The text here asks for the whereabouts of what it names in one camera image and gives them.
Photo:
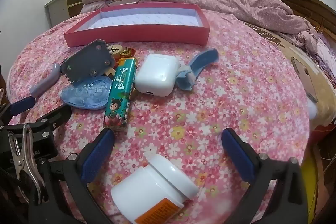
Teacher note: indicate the translucent blue heart-shaped case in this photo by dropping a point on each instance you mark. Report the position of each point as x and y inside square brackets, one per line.
[84, 95]

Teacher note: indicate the pink quilt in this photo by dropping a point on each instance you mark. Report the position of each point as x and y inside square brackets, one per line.
[210, 1]

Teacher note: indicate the pale green shelf cabinet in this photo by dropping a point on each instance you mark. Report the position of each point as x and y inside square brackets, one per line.
[60, 3]

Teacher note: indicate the blue plastic clip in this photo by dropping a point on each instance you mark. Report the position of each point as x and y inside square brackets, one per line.
[199, 61]

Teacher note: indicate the red charm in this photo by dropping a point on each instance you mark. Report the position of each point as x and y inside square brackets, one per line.
[127, 52]

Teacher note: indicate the grey plug adapter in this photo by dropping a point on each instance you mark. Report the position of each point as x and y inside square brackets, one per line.
[84, 64]

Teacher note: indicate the white jar with orange label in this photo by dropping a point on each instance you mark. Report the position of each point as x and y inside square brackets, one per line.
[155, 187]

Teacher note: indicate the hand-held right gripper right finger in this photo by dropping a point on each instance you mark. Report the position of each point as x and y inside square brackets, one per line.
[237, 158]

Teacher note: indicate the green cartoon lighter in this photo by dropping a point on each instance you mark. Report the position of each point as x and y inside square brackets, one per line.
[119, 98]

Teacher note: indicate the pink floral bed sheet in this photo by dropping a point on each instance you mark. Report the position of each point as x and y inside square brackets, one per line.
[210, 108]

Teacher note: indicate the white earbuds case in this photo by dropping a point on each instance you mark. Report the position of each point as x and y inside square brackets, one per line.
[157, 74]

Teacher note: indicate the smartphone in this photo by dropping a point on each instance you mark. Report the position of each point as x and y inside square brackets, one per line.
[305, 79]

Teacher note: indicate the dark wooden headboard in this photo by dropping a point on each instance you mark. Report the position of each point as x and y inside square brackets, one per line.
[309, 11]

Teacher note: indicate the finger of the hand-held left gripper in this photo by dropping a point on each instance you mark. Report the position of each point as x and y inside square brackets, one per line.
[22, 106]
[53, 116]

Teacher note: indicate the red cardboard box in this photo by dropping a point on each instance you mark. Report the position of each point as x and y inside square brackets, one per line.
[131, 35]

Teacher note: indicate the metal spring clip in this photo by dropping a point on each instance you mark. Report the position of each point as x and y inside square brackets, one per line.
[26, 161]

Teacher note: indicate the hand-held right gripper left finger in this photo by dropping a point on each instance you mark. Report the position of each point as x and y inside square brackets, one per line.
[98, 155]

